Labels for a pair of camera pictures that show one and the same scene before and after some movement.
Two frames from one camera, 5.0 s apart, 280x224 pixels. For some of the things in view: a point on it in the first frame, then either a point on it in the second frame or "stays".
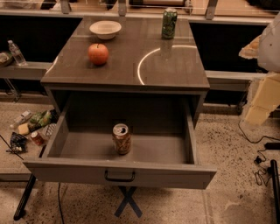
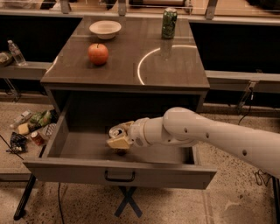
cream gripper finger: x=250 y=51 → x=136 y=136
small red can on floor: x=37 y=138 stays
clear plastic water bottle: x=17 y=53 stays
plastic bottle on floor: x=23 y=117 stays
